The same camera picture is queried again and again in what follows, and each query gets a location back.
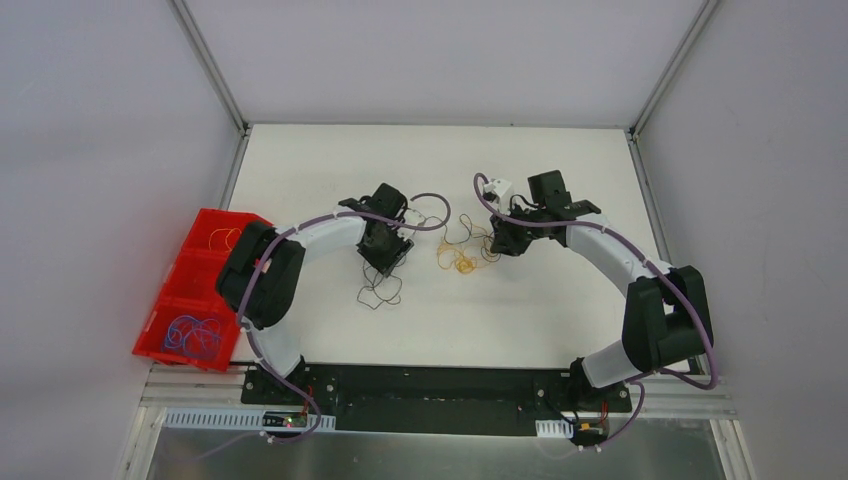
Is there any brown wire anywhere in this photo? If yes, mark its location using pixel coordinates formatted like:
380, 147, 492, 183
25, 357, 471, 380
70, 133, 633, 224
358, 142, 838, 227
355, 215, 505, 311

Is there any yellow wire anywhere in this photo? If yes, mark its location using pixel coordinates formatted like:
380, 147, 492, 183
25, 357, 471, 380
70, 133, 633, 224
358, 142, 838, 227
208, 227, 245, 254
435, 225, 501, 276

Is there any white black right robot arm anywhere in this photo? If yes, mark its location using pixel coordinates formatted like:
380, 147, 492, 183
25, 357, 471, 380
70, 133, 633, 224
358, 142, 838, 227
473, 170, 715, 410

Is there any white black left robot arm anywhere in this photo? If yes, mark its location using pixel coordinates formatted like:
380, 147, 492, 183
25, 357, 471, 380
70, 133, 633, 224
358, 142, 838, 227
215, 183, 414, 405

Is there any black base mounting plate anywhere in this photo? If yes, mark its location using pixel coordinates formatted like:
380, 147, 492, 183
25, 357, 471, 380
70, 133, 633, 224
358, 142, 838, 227
241, 362, 632, 436

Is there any red plastic compartment bin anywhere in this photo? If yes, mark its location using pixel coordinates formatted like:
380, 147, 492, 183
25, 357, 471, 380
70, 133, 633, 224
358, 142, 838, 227
132, 208, 265, 372

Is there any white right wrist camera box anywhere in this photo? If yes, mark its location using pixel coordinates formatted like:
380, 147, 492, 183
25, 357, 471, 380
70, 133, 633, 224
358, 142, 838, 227
483, 179, 514, 205

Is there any yellow wire in bin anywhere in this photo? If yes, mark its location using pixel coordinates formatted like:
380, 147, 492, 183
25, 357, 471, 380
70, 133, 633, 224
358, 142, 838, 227
208, 227, 245, 254

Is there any blue wire in bin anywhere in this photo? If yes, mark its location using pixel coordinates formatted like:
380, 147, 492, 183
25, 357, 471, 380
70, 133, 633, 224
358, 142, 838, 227
161, 313, 225, 362

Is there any aluminium frame rail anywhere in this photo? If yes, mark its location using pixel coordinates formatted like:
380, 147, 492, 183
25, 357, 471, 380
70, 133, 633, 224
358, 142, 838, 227
639, 375, 738, 420

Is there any white slotted cable duct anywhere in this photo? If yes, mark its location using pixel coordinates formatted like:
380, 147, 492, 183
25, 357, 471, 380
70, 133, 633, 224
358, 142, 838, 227
163, 407, 337, 433

